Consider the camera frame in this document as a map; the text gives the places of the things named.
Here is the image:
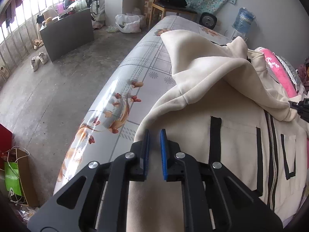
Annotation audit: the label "wooden chair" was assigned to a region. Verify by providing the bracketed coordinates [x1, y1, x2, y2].
[148, 0, 198, 29]

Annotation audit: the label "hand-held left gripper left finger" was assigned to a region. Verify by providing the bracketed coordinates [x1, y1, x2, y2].
[28, 129, 151, 232]

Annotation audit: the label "floral sheet bed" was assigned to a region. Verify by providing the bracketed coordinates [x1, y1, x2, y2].
[53, 15, 239, 199]

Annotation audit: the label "white plastic bag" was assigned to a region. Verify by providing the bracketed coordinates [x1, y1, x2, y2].
[115, 13, 142, 33]

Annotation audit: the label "cardboard box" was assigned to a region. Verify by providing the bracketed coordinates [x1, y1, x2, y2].
[10, 148, 39, 207]

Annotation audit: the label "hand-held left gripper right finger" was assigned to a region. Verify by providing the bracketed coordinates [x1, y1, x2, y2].
[160, 129, 283, 232]

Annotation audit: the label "black bag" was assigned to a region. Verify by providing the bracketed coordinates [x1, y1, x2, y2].
[161, 0, 188, 7]

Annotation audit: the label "wheelchair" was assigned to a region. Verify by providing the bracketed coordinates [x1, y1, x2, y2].
[86, 0, 100, 21]

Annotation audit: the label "silver lace-edged pillow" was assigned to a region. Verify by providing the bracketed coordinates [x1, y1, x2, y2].
[275, 55, 303, 92]

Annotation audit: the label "blue water jug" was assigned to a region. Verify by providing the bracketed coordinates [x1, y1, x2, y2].
[232, 7, 256, 37]

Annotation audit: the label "cream hooded jacket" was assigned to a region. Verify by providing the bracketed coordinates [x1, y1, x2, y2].
[127, 29, 309, 232]

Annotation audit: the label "red box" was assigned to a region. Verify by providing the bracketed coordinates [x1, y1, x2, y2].
[0, 123, 13, 155]

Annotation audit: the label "green paper bag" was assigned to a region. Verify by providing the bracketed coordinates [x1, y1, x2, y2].
[3, 161, 23, 197]

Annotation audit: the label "grey cabinet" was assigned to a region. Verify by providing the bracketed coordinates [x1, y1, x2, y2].
[39, 7, 95, 62]

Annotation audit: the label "metal window railing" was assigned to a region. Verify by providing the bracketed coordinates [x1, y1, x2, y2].
[0, 0, 73, 87]

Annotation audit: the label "black round fan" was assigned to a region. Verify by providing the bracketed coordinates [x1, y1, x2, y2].
[199, 12, 218, 28]

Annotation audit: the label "pink floral blanket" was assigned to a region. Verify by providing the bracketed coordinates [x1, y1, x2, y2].
[253, 47, 305, 99]

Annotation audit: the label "hanging dark clothes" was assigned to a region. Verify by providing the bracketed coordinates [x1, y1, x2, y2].
[5, 0, 23, 27]

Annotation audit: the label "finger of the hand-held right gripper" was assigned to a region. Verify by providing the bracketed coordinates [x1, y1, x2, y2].
[288, 99, 309, 124]

